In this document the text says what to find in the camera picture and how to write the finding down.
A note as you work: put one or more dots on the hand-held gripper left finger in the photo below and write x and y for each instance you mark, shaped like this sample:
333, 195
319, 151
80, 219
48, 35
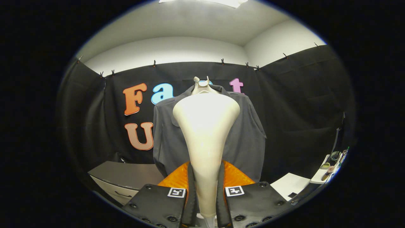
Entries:
190, 209

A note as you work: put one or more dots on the white side shelf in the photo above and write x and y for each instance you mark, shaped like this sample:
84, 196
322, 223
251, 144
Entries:
318, 175

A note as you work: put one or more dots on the grey cabinet with dark top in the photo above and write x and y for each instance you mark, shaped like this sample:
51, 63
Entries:
126, 174

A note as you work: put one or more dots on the row of small black clips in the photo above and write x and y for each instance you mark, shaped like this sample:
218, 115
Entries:
222, 61

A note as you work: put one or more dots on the wide ceiling light panel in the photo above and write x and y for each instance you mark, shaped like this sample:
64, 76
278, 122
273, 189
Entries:
227, 2

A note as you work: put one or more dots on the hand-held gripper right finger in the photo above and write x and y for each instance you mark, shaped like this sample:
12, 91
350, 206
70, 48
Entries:
221, 209

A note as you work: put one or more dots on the cream garment steamer head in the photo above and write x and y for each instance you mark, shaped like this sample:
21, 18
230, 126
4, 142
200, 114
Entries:
205, 133

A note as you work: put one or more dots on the black backdrop cloth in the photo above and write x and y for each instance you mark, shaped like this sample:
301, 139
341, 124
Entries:
300, 110

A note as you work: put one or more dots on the dark grey collared shirt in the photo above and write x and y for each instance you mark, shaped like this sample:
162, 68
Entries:
250, 142

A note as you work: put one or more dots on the cream plastic clothes hanger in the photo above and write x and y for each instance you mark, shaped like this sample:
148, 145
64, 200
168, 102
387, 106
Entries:
202, 89

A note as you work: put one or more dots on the white paper sheet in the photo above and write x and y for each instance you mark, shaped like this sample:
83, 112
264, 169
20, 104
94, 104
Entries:
289, 185

